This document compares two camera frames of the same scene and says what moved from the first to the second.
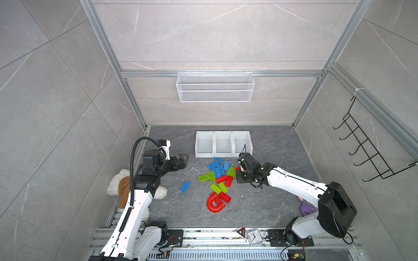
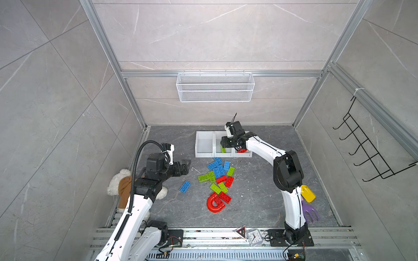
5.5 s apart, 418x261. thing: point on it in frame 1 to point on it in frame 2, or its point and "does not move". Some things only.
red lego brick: x=229 y=181 does not move
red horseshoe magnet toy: x=210 y=205 does not move
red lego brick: x=225 y=197 does not move
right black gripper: x=239 y=178 to x=224 y=143
